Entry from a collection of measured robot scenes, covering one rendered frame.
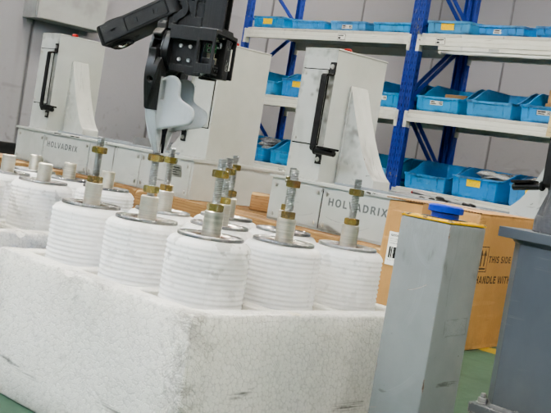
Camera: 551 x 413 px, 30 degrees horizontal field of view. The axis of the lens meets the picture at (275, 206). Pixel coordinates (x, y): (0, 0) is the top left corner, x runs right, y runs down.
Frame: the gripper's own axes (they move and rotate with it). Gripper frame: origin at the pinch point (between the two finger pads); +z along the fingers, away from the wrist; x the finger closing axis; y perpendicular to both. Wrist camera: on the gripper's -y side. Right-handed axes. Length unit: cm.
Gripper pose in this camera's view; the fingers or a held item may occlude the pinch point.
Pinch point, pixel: (154, 141)
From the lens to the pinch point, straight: 124.6
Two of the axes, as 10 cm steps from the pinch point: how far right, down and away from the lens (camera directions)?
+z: -1.6, 9.9, 0.5
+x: 3.1, 0.0, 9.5
